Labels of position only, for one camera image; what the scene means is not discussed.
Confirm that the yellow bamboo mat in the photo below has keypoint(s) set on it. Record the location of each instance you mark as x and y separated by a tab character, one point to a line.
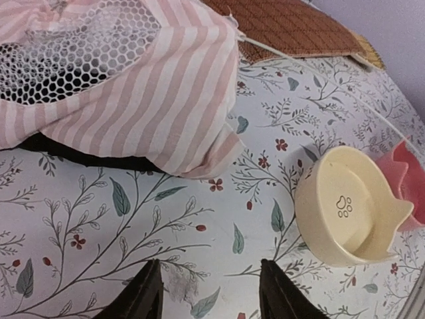
370	54

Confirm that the brown woven mat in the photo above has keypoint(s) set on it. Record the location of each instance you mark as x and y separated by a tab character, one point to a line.
292	27

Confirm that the white tent pole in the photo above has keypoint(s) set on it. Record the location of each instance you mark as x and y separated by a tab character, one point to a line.
331	101

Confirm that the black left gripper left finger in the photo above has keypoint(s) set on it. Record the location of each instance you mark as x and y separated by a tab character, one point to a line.
142	298

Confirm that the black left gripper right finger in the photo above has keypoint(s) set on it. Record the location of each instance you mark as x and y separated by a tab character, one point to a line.
280	298

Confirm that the pink striped pet tent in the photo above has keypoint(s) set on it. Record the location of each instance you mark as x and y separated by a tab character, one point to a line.
115	79

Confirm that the cream pet bowl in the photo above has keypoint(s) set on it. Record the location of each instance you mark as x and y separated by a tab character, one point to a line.
345	210

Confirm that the pink pet bowl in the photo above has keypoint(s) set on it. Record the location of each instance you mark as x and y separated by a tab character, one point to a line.
405	176

